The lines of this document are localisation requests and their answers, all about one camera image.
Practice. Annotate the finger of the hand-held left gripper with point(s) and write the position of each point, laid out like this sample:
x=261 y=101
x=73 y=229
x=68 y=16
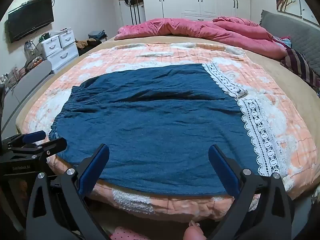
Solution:
x=56 y=145
x=32 y=136

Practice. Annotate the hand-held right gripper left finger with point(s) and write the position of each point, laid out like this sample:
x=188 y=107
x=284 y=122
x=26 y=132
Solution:
x=96 y=170

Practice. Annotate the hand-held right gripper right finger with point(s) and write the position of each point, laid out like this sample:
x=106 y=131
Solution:
x=222 y=167

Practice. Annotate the blue pants with white lace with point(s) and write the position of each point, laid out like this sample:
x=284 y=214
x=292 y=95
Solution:
x=150 y=120

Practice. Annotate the person's right hand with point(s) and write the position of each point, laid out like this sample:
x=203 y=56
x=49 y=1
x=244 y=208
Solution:
x=195 y=233

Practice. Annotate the grey padded panel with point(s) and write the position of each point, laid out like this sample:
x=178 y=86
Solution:
x=32 y=85

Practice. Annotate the pink dotted cloth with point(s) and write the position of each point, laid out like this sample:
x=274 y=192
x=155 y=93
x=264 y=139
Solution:
x=127 y=234

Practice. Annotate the white drawer cabinet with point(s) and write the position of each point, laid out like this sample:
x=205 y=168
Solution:
x=62 y=52

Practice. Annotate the brown plush cloth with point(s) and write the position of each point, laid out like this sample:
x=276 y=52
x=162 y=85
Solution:
x=83 y=43

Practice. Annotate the pile of folded clothes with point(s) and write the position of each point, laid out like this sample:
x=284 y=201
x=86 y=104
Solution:
x=97 y=34

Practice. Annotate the peach printed fleece blanket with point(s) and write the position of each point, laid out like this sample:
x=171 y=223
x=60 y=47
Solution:
x=175 y=52

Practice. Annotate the dark striped pillow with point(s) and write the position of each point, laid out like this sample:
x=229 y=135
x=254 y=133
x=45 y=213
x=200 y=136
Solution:
x=300 y=65

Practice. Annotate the pink duvet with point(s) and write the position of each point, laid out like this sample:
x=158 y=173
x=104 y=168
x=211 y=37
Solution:
x=200 y=30

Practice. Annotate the teal and pink cloth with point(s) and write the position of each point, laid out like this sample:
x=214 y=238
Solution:
x=282 y=41

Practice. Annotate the grey quilted headboard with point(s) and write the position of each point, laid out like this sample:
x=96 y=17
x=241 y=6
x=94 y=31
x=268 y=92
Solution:
x=300 y=35

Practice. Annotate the black wall television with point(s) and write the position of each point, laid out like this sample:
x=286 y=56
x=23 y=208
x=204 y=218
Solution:
x=30 y=17

